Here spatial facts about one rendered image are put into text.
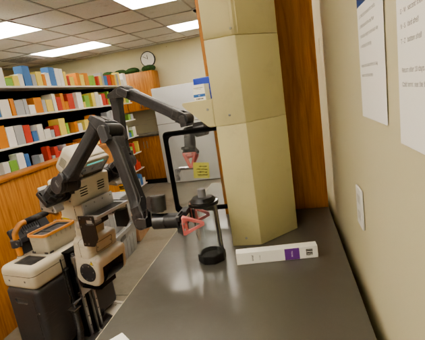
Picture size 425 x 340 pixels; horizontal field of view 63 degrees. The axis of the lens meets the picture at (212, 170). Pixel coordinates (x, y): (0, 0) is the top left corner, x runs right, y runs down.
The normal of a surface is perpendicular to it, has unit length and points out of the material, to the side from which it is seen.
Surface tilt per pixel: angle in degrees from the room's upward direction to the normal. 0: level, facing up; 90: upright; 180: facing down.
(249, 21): 90
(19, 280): 90
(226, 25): 90
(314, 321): 0
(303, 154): 90
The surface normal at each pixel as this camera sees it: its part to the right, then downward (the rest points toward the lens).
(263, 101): 0.54, 0.10
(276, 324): -0.14, -0.97
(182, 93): -0.20, 0.23
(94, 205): 0.91, -0.05
